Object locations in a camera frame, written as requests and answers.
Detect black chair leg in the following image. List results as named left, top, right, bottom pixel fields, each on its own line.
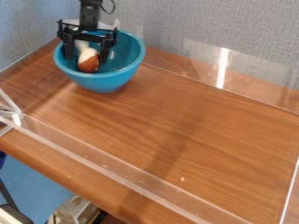
left=0, top=179, right=33, bottom=224

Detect blue plastic bowl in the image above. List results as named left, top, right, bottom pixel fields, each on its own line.
left=53, top=30, right=145, bottom=93

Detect white power strip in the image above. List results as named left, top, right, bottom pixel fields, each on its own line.
left=46, top=195, right=100, bottom=224

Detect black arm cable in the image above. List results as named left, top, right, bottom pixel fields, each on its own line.
left=98, top=0, right=117, bottom=15

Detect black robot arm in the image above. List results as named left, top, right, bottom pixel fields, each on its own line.
left=57, top=0, right=118, bottom=63

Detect clear acrylic barrier wall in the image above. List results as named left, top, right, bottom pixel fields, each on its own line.
left=0, top=40, right=299, bottom=224

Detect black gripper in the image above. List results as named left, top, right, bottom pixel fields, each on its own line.
left=57, top=19, right=118, bottom=63

